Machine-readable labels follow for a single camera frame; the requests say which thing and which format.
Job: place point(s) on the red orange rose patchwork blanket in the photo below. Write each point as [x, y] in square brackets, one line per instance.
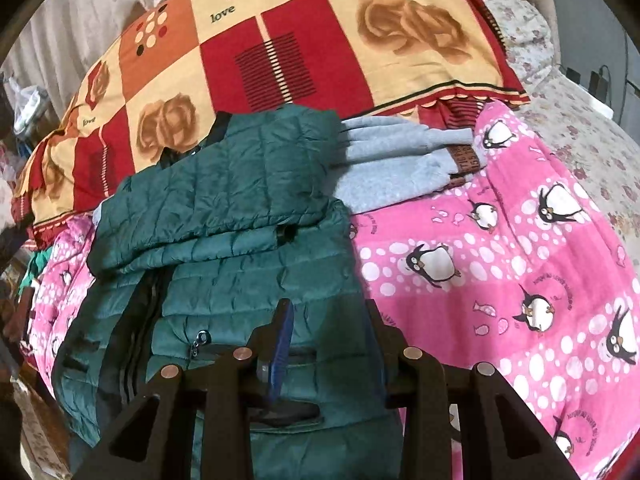
[320, 40]

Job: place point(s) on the white plastic bag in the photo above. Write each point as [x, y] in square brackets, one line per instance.
[30, 110]

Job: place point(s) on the teal cloth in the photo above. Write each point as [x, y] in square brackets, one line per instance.
[36, 266]

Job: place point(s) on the grey sweater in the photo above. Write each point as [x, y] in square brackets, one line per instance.
[395, 160]

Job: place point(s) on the floral bedsheet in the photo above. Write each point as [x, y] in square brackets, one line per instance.
[570, 125]

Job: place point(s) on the pink penguin blanket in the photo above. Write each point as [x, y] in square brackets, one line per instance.
[480, 240]

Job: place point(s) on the wall socket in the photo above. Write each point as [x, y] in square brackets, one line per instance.
[595, 82]

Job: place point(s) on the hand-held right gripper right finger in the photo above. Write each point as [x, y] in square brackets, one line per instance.
[376, 342]

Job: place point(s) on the green quilted jacket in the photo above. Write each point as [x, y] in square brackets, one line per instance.
[240, 200]

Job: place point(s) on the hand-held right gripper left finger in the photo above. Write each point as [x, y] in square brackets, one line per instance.
[281, 342]

